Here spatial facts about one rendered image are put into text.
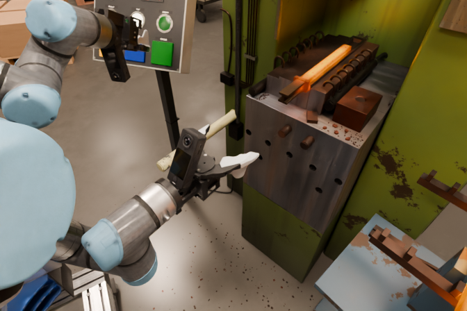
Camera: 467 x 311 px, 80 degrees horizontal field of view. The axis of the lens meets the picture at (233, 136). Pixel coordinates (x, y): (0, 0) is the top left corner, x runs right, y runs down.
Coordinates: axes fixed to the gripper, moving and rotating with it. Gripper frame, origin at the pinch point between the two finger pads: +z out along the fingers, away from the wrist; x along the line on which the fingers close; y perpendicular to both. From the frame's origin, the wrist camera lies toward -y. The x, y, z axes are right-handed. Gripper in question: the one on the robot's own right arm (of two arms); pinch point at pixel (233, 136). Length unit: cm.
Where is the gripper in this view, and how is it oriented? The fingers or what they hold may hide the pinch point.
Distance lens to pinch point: 63.9
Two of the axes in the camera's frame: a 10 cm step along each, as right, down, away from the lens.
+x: 7.6, 4.4, -4.8
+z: 6.5, -5.1, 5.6
